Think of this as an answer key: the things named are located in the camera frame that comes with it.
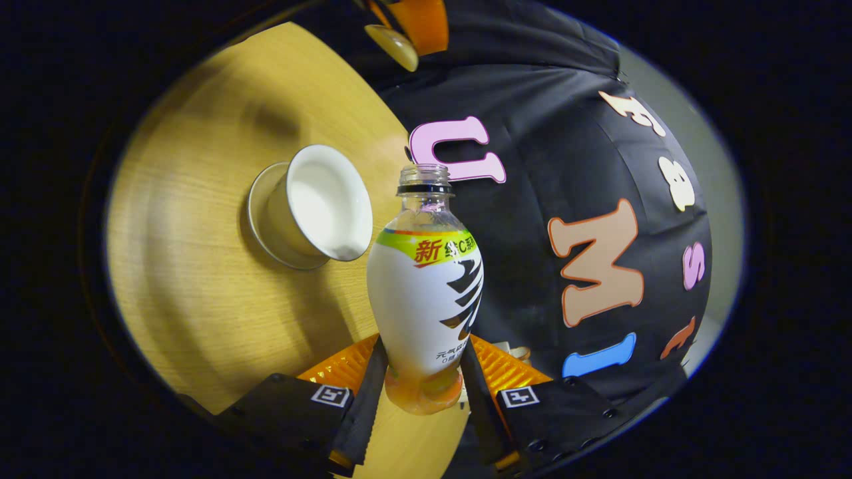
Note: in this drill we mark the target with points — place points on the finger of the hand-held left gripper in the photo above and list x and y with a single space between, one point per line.
426 23
378 10

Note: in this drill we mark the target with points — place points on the black backdrop cloth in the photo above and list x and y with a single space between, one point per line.
532 166

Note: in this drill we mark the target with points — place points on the cream teacup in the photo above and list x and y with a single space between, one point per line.
326 199

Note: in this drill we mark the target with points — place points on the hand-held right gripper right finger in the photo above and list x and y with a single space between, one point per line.
482 412

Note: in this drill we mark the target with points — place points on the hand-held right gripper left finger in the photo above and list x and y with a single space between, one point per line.
363 412

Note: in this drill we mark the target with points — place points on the bread slice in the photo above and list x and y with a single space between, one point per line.
521 352

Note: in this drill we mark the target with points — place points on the water bottle with white label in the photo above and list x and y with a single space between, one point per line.
419 299

